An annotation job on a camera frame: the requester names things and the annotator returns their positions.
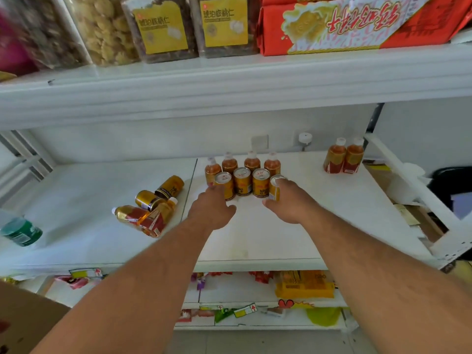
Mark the person's left forearm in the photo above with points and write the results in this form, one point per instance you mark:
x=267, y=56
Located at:
x=136, y=291

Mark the yellow label clear nut tub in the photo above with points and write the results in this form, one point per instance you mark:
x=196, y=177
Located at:
x=224, y=23
x=158, y=27

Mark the white shelf board with lip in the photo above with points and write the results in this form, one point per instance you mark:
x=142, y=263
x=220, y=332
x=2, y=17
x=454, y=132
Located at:
x=236, y=84

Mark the lime green snack packet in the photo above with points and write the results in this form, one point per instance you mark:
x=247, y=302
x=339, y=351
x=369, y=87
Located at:
x=324, y=316

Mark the pink snack package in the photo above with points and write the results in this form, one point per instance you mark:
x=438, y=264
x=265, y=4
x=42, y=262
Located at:
x=13, y=47

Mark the orange tea bottle white cap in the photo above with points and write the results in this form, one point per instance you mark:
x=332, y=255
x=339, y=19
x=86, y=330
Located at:
x=272, y=165
x=229, y=164
x=158, y=217
x=212, y=170
x=129, y=214
x=353, y=158
x=334, y=157
x=252, y=162

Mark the person's right thumb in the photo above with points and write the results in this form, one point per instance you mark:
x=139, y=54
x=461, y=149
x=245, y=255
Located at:
x=269, y=203

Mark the black chair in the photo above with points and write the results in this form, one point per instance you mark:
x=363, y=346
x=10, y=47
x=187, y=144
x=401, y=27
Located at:
x=448, y=187

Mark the person's right forearm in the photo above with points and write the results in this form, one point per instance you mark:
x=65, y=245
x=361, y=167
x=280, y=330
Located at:
x=383, y=283

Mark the white wall socket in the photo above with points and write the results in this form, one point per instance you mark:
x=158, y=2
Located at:
x=260, y=142

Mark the gold drink can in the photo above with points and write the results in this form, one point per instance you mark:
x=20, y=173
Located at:
x=170, y=187
x=225, y=186
x=147, y=200
x=273, y=187
x=261, y=182
x=242, y=181

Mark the green label clear bottle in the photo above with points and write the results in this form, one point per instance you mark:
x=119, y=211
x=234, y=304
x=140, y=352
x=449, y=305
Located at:
x=20, y=230

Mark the clear tub of pale cookies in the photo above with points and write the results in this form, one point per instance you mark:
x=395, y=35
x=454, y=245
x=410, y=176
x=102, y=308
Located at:
x=103, y=29

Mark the brown cardboard box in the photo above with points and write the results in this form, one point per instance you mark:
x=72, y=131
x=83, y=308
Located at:
x=25, y=317

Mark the clear tub of dark nuts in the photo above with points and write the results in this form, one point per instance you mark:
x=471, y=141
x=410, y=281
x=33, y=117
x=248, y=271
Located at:
x=44, y=29

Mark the white round wall hook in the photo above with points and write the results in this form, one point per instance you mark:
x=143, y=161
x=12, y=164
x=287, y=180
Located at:
x=305, y=138

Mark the narrow white shelf board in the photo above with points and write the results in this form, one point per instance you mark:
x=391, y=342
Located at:
x=73, y=210

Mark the person's left thumb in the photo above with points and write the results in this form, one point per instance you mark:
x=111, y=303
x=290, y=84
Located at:
x=230, y=210

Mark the red and white biscuit pack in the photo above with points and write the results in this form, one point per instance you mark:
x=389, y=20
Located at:
x=350, y=23

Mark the white low shelf with tags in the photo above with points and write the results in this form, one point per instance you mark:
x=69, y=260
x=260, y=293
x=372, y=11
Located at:
x=258, y=317

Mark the person's right hand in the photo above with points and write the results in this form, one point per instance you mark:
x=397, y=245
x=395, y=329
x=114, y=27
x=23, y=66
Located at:
x=293, y=204

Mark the white slanted shelf bracket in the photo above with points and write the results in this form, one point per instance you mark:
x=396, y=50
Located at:
x=416, y=191

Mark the yellow snack packet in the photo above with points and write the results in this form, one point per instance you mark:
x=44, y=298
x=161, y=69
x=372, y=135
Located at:
x=304, y=284

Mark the person's left hand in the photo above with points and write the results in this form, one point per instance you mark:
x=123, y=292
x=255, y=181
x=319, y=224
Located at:
x=208, y=211

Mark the wide white shelf board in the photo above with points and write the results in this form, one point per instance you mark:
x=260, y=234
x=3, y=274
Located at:
x=332, y=217

